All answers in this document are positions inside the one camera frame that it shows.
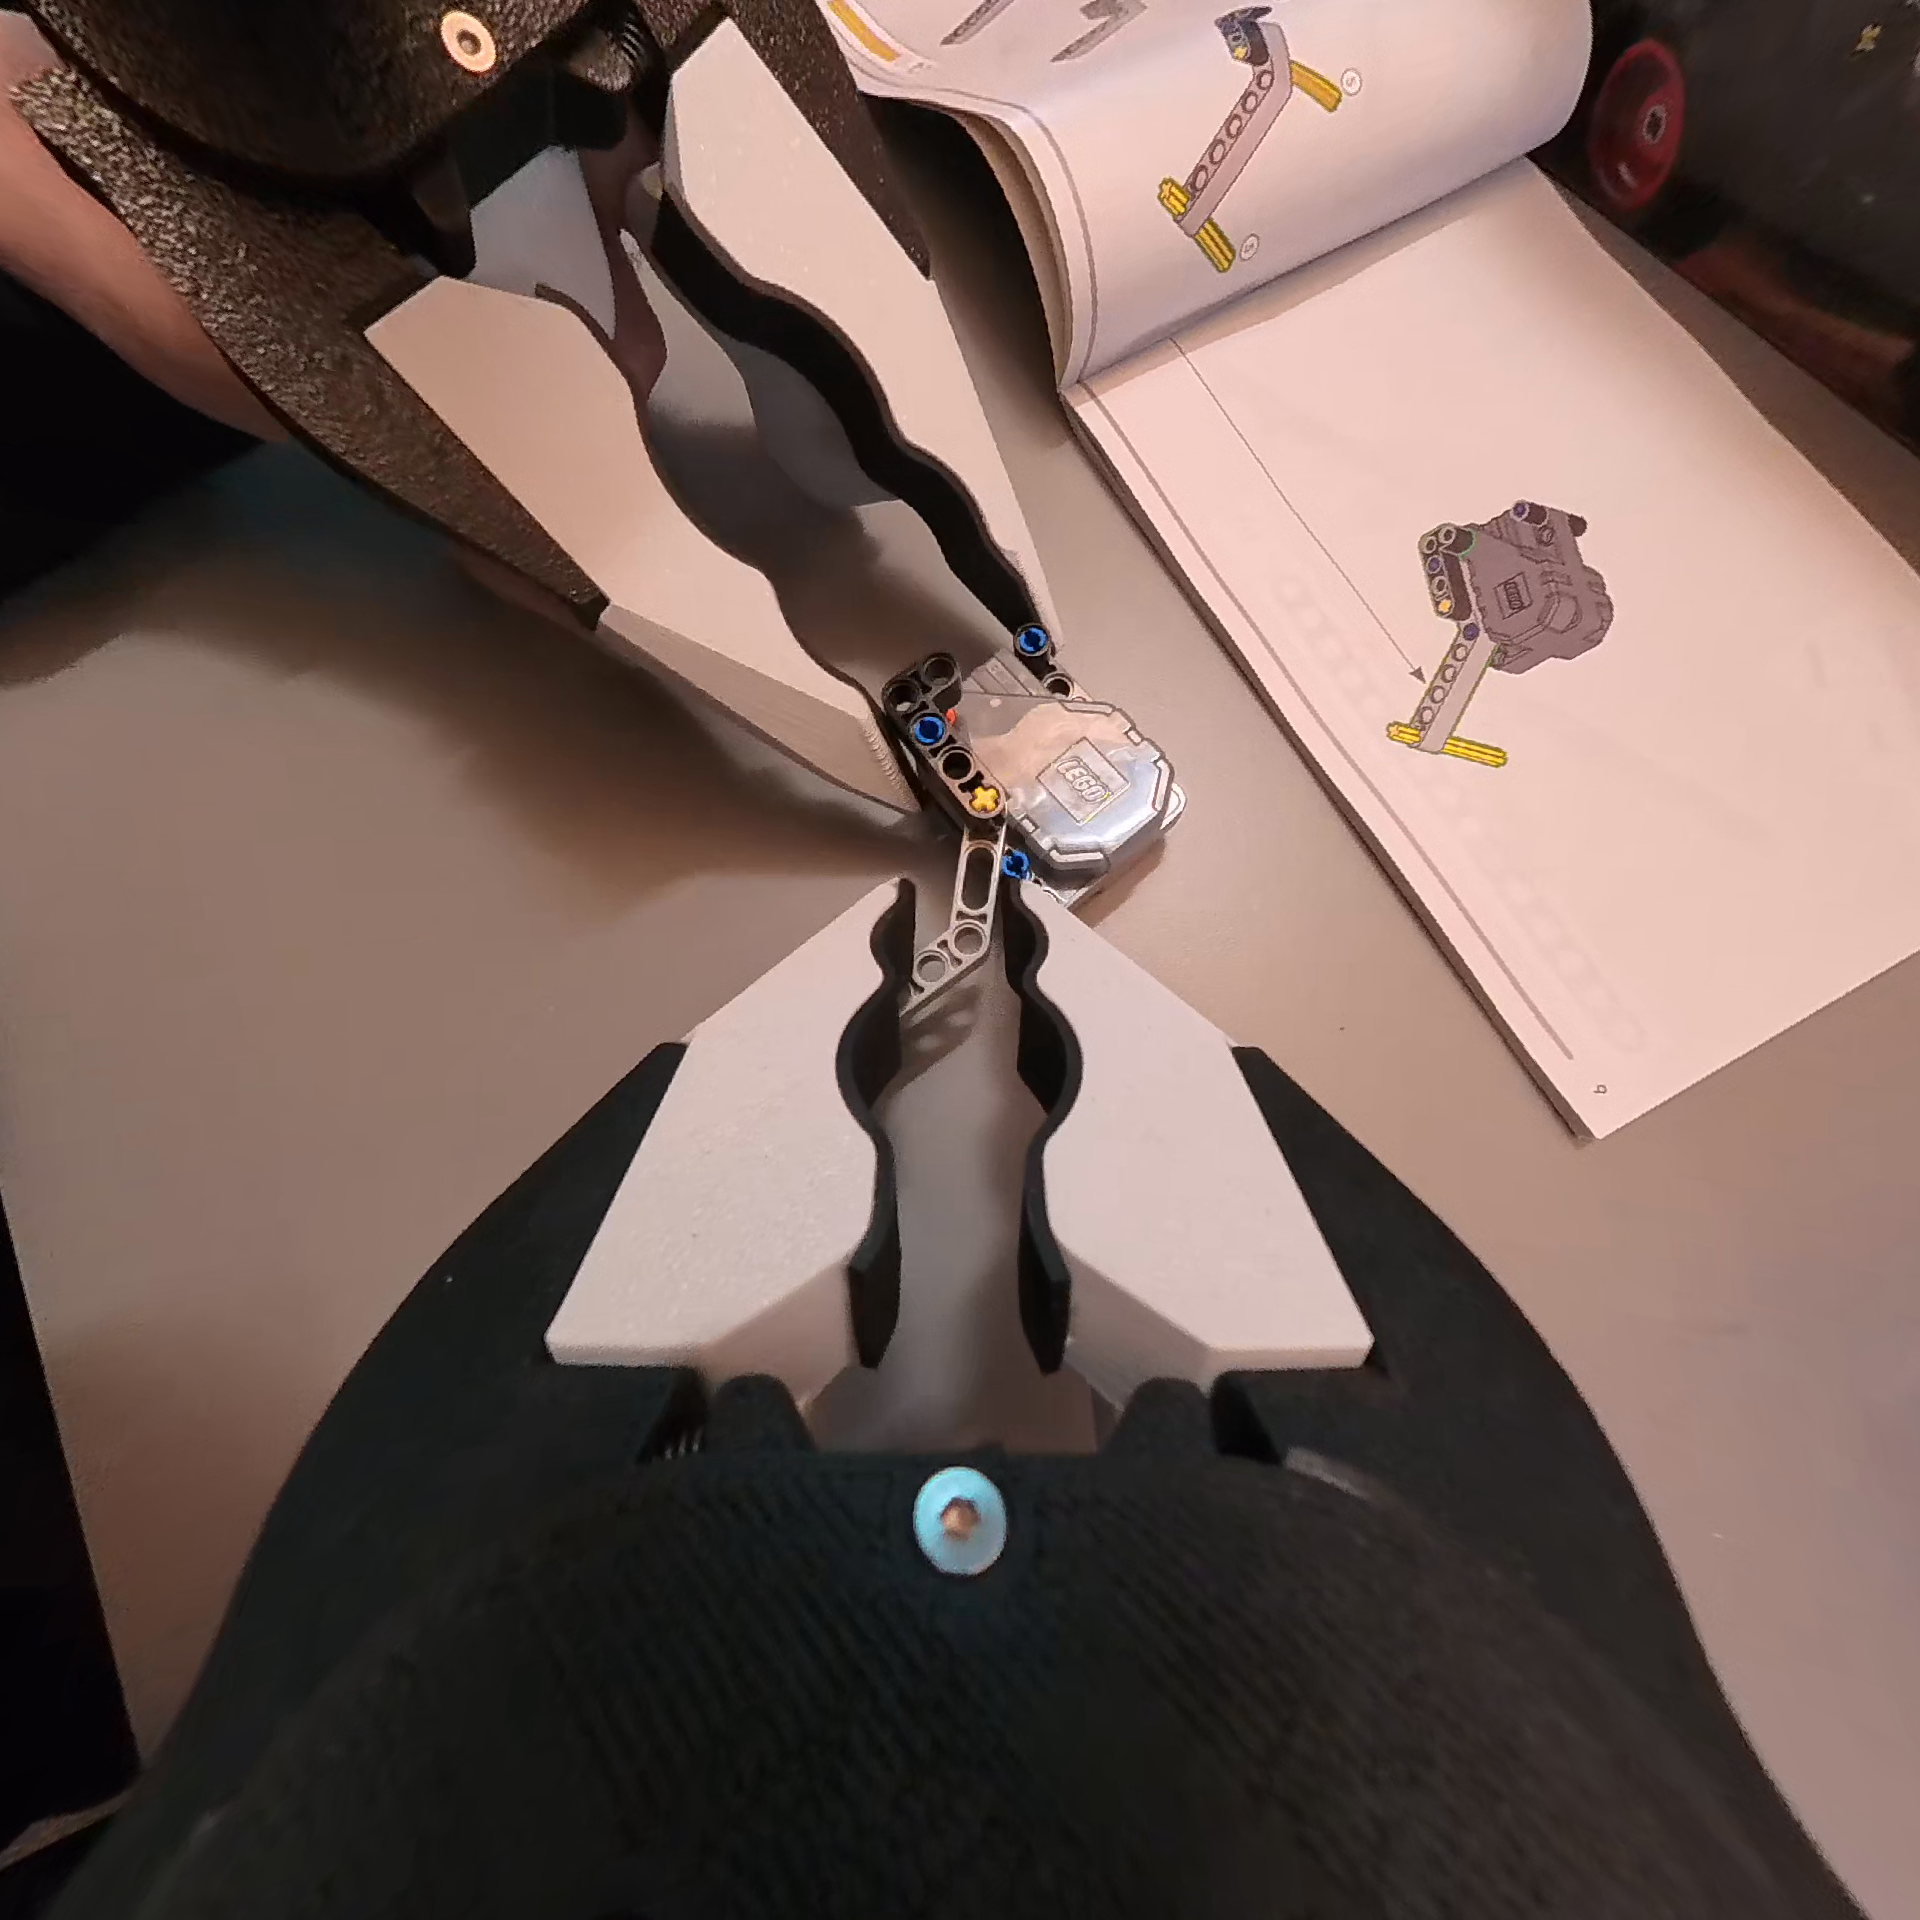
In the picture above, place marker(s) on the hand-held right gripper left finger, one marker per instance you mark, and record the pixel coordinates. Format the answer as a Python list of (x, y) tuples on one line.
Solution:
[(704, 1201)]

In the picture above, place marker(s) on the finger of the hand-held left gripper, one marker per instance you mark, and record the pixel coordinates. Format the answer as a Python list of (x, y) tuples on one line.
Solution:
[(839, 255), (599, 494)]

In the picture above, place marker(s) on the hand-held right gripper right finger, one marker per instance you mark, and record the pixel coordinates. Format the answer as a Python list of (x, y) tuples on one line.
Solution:
[(1200, 1201)]

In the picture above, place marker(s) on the grey toy beam yellow axles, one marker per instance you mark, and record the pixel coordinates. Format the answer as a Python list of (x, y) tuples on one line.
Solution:
[(961, 930)]

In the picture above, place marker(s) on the grey toy motor brick assembly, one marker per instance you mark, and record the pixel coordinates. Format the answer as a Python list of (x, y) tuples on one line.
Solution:
[(1080, 781)]

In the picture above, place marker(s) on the grey desk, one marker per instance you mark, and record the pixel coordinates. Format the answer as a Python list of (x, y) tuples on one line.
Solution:
[(376, 901)]

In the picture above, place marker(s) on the person's left hand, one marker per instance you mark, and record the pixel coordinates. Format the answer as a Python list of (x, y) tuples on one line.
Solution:
[(105, 255)]

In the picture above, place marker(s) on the open instruction booklet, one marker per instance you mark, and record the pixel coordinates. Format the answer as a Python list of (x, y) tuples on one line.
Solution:
[(1500, 376)]

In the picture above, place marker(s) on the person's black clothing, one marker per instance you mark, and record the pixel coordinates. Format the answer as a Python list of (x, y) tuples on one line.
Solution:
[(44, 1576)]

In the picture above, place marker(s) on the black toy set box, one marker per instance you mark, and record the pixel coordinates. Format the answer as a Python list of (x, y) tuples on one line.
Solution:
[(1769, 225)]

